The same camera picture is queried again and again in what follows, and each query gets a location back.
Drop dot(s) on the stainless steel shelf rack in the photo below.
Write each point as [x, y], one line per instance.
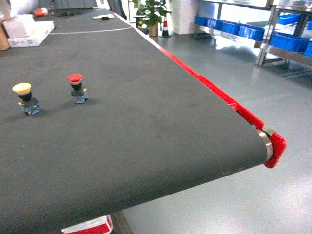
[284, 38]

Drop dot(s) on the red mushroom push button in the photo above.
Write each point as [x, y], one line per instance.
[78, 93]

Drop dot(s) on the red white traffic cone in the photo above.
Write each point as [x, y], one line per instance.
[165, 31]

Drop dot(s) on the green potted plant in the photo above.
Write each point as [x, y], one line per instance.
[149, 15]

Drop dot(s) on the steel conveyor end roller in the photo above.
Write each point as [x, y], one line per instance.
[267, 142]

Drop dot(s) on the red white reflective bumper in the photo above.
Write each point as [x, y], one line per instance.
[101, 225]

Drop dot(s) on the red conveyor end cap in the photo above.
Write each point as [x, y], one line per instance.
[279, 145]

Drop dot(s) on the yellow mushroom push button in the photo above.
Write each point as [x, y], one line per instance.
[28, 103]

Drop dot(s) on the white flat cardboard box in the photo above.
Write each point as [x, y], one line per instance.
[41, 32]

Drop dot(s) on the orange white cylinder object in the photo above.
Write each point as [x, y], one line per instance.
[41, 12]

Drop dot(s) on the small white box on top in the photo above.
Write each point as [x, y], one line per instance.
[20, 26]

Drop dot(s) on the large brown cardboard box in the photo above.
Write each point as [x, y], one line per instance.
[4, 44]

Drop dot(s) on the red conveyor side rail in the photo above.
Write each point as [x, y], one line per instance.
[240, 109]

